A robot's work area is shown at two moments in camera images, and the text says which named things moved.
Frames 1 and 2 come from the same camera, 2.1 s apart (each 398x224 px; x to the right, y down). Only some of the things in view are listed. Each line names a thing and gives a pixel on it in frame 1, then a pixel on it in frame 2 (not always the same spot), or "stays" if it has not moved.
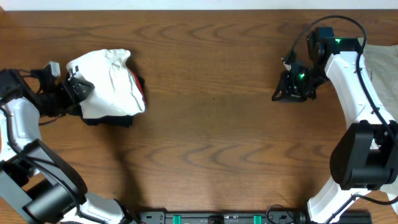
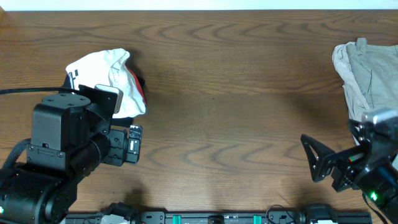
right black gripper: (288, 93) -> (351, 166)
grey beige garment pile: (380, 62) stays
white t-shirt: (116, 90) stays
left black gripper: (68, 92) -> (117, 147)
